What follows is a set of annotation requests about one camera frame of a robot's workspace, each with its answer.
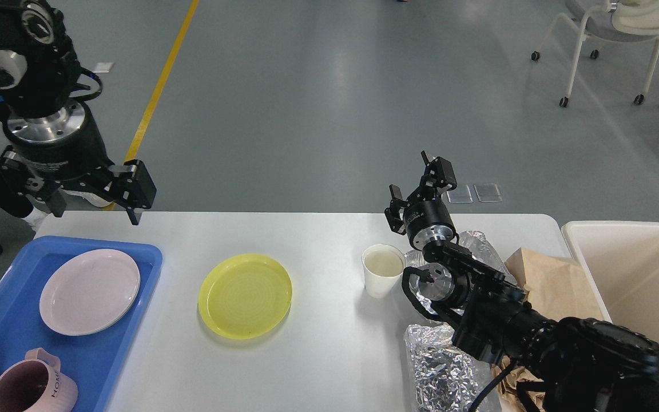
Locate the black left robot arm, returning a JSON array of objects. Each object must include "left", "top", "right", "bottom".
[{"left": 0, "top": 1, "right": 157, "bottom": 225}]

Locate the clear floor plate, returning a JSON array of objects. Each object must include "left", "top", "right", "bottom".
[
  {"left": 446, "top": 184, "right": 474, "bottom": 204},
  {"left": 473, "top": 183, "right": 503, "bottom": 203}
]

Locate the white paper cup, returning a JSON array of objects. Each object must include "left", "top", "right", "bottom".
[{"left": 362, "top": 244, "right": 406, "bottom": 298}]

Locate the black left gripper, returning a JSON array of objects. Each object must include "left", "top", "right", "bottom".
[{"left": 0, "top": 101, "right": 157, "bottom": 226}]

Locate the pink plate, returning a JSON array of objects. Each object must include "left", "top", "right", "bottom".
[{"left": 39, "top": 249, "right": 141, "bottom": 336}]

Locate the pink mug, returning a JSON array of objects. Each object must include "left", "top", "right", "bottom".
[{"left": 0, "top": 347, "right": 79, "bottom": 411}]

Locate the yellow plate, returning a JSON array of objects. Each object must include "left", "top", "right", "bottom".
[{"left": 198, "top": 253, "right": 293, "bottom": 340}]

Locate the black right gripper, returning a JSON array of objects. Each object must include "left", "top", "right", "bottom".
[{"left": 385, "top": 151, "right": 458, "bottom": 251}]

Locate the brown paper bag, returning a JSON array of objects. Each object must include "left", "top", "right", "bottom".
[{"left": 497, "top": 248, "right": 607, "bottom": 411}]

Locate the clear floor plate right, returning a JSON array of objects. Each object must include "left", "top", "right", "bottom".
[{"left": 473, "top": 183, "right": 503, "bottom": 203}]

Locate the crumpled foil front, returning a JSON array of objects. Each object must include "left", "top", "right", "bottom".
[{"left": 403, "top": 324, "right": 493, "bottom": 411}]

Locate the white office chair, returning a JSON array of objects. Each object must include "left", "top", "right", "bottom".
[{"left": 530, "top": 1, "right": 659, "bottom": 108}]

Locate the white plastic bin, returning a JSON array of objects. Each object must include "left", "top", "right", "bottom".
[{"left": 562, "top": 221, "right": 659, "bottom": 342}]

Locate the crumpled foil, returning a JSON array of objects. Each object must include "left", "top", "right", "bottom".
[
  {"left": 403, "top": 324, "right": 493, "bottom": 411},
  {"left": 404, "top": 231, "right": 518, "bottom": 315}
]

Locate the crumpled foil back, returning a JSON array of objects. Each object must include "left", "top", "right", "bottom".
[{"left": 404, "top": 231, "right": 518, "bottom": 315}]

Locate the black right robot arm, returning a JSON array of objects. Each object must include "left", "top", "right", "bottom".
[{"left": 384, "top": 151, "right": 659, "bottom": 411}]

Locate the clear floor plate left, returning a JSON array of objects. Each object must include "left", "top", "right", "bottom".
[{"left": 446, "top": 184, "right": 474, "bottom": 204}]

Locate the blue plastic tray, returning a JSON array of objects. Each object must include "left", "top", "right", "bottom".
[{"left": 0, "top": 236, "right": 163, "bottom": 411}]

